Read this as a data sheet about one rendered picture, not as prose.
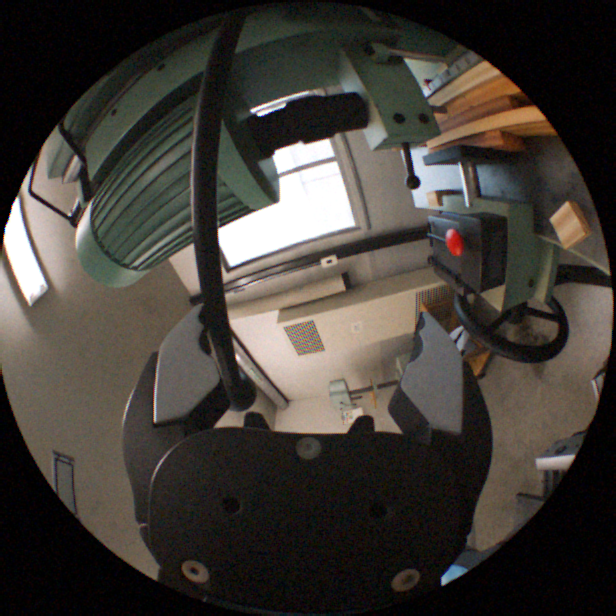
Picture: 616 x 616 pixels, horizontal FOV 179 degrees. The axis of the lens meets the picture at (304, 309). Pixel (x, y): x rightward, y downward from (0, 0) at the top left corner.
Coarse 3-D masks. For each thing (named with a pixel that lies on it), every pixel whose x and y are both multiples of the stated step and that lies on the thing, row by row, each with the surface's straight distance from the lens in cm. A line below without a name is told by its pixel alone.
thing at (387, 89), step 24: (360, 48) 29; (336, 72) 33; (360, 72) 26; (384, 72) 27; (408, 72) 29; (384, 96) 25; (408, 96) 26; (384, 120) 23; (408, 120) 24; (432, 120) 26; (384, 144) 26
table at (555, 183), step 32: (416, 160) 52; (512, 160) 31; (544, 160) 29; (416, 192) 56; (512, 192) 32; (544, 192) 29; (576, 192) 27; (544, 224) 29; (544, 256) 33; (544, 288) 34
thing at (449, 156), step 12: (432, 156) 29; (444, 156) 27; (456, 156) 25; (468, 156) 25; (480, 156) 26; (492, 156) 28; (504, 156) 30; (468, 168) 29; (468, 180) 29; (468, 192) 29; (480, 192) 30; (468, 204) 30
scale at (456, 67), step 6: (468, 54) 28; (474, 54) 28; (462, 60) 29; (468, 60) 28; (474, 60) 28; (450, 66) 30; (456, 66) 30; (462, 66) 29; (444, 72) 31; (450, 72) 30; (456, 72) 30; (438, 78) 32; (444, 78) 31; (432, 84) 33; (438, 84) 32; (426, 90) 35; (432, 90) 33; (426, 96) 35
